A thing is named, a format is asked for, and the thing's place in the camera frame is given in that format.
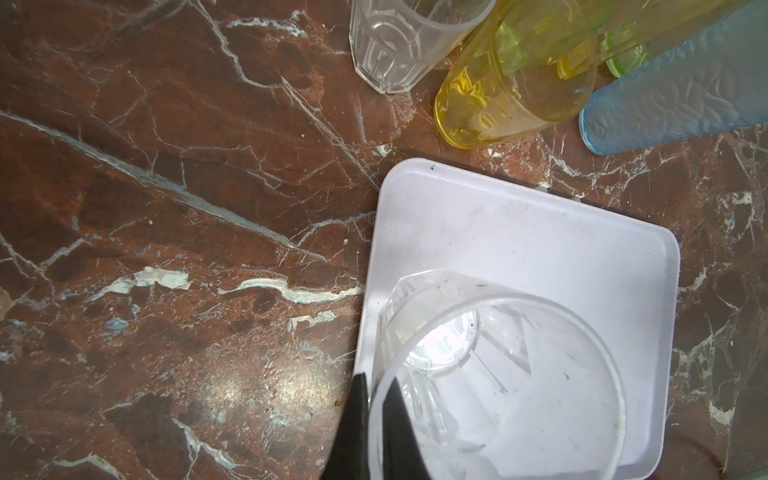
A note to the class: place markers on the green short glass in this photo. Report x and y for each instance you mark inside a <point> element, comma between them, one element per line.
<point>622,54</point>

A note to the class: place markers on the tall blue frosted glass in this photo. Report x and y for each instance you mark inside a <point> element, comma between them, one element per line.
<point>714,82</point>

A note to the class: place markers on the clear faceted glass middle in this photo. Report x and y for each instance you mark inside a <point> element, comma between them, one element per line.
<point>395,43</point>

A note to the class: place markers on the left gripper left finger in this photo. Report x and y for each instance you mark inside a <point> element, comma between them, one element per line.
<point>348,459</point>

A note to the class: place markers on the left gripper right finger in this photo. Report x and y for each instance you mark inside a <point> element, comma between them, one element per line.
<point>402,459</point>

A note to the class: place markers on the lilac plastic tray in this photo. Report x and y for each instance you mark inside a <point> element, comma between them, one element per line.
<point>619,274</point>

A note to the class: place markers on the yellow short glass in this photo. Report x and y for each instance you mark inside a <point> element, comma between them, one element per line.
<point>530,65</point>

